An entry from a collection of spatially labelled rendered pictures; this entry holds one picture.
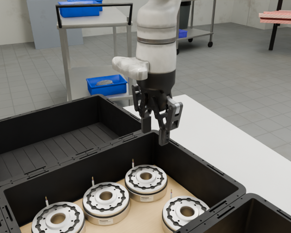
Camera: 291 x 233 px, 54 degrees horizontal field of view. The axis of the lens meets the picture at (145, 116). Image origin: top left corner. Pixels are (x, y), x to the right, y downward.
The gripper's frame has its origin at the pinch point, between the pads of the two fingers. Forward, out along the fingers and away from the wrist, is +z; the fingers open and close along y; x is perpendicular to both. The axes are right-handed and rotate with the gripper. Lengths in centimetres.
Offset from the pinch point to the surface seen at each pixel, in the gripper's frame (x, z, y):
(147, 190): 2.6, 14.0, -0.9
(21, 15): -110, 50, 550
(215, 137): -49, 30, 22
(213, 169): -8.0, 7.2, -10.3
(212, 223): 3.1, 7.3, -20.0
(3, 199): 30.1, 7.3, 6.5
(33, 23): -113, 55, 490
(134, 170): 0.8, 14.3, 7.0
